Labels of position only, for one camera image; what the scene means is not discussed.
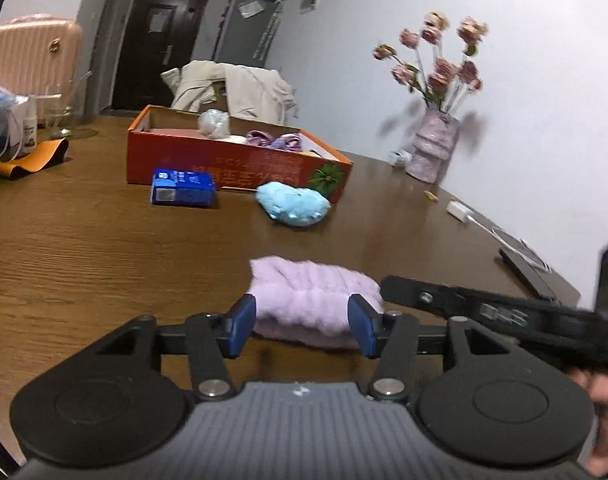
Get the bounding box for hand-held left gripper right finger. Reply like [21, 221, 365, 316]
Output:
[347, 293, 523, 403]

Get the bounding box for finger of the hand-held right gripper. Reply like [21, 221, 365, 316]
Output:
[380, 274, 602, 337]

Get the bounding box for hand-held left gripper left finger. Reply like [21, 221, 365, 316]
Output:
[84, 293, 257, 402]

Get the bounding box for lilac fluffy towel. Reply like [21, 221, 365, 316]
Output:
[247, 255, 385, 351]

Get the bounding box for light blue plush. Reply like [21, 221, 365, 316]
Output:
[255, 181, 333, 228]

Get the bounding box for red cardboard box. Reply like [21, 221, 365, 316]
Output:
[126, 104, 354, 205]

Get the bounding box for white charger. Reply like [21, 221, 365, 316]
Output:
[446, 199, 473, 224]

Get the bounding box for blue tissue packet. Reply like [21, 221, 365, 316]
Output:
[150, 168, 217, 208]

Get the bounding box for pink textured vase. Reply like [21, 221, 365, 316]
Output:
[405, 109, 460, 184]

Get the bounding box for crumpled clear bag in box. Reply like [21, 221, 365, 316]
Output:
[197, 108, 231, 140]

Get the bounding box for wooden chair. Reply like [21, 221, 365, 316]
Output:
[210, 80, 233, 112]

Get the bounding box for pink artificial flowers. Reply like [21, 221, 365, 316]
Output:
[372, 10, 489, 114]

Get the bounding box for beige coat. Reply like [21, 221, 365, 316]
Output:
[160, 59, 299, 126]

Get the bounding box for glass cup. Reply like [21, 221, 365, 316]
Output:
[42, 72, 100, 141]

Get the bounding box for dark brown door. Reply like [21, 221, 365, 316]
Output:
[110, 0, 210, 112]

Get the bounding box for white plastic bottle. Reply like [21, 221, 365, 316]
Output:
[18, 110, 40, 156]

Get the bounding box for grey fridge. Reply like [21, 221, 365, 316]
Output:
[213, 0, 285, 69]

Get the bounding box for clear plastic bag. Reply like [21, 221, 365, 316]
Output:
[0, 82, 34, 162]

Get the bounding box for pink suitcase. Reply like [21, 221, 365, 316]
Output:
[0, 13, 84, 122]

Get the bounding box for white charging cable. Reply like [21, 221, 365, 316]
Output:
[466, 214, 553, 274]

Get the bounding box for orange strap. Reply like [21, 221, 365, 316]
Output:
[0, 138, 70, 194]

